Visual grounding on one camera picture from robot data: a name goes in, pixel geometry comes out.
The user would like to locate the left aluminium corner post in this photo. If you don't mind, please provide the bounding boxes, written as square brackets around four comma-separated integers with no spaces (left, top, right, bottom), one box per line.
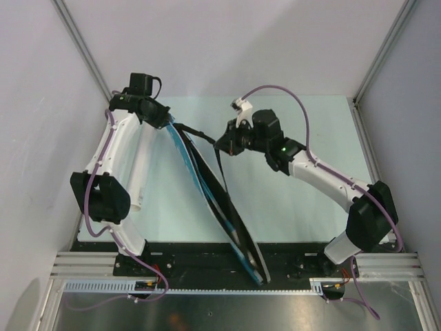
[50,0,112,103]

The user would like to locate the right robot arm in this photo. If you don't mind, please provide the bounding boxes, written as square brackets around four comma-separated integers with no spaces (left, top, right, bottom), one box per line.
[214,110,398,277]

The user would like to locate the aluminium frame rail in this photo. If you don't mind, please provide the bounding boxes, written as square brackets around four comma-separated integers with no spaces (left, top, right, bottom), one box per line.
[50,252,424,296]

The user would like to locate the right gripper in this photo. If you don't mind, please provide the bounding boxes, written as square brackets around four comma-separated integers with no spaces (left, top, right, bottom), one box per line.
[214,117,269,156]

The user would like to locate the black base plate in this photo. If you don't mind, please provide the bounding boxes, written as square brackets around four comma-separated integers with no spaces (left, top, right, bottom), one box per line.
[70,241,407,290]

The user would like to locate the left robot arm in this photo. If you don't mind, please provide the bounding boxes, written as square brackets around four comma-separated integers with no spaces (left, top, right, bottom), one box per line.
[70,72,170,276]

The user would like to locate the blue racket bag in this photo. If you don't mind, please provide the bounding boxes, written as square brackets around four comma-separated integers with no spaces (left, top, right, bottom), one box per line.
[165,115,271,285]

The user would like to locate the white shuttlecock tube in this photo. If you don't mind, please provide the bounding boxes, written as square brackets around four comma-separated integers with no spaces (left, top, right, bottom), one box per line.
[127,123,156,212]

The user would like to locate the aluminium corner post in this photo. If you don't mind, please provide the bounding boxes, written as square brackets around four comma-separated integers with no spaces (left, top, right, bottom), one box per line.
[352,0,420,104]
[50,0,112,103]

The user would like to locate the right aluminium corner post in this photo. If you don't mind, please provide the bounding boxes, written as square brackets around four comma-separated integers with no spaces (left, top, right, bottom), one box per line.
[352,0,420,104]

